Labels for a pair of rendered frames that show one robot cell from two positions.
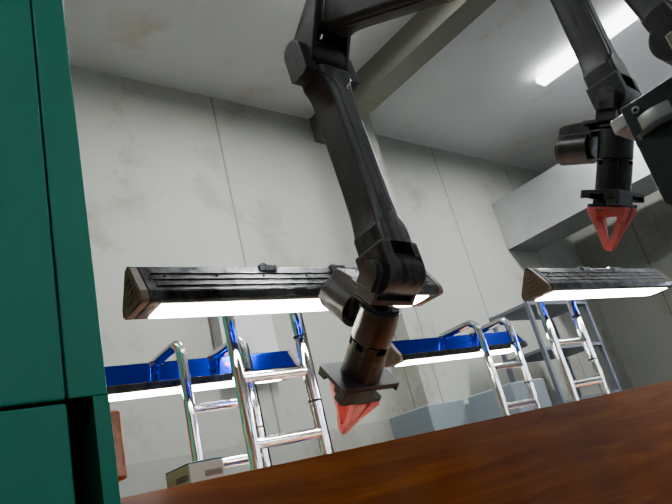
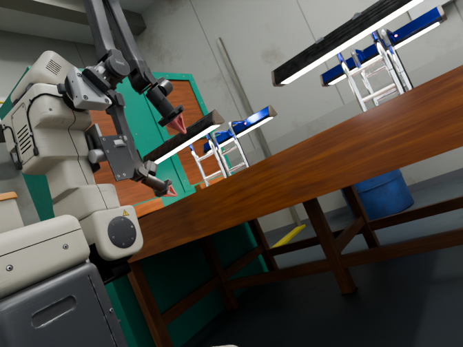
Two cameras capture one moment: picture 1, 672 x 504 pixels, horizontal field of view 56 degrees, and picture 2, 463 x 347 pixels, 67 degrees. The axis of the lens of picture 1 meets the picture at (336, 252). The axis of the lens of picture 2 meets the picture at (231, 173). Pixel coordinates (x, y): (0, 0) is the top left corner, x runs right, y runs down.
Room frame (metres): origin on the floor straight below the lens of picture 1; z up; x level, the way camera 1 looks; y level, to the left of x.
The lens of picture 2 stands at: (0.83, -1.78, 0.70)
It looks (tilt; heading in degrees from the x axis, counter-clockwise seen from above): 3 degrees up; 77
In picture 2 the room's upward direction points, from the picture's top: 23 degrees counter-clockwise
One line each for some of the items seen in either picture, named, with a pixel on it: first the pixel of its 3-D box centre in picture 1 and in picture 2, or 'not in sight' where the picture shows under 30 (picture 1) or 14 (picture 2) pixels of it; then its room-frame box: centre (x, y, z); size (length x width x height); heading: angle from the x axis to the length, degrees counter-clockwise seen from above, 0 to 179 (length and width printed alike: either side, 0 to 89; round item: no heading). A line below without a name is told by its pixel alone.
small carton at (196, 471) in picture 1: (194, 475); not in sight; (0.63, 0.19, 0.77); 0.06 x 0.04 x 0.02; 40
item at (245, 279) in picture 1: (302, 286); (178, 141); (1.07, 0.07, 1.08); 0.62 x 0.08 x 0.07; 130
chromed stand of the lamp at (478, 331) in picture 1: (494, 391); (388, 81); (2.06, -0.37, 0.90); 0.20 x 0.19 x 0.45; 130
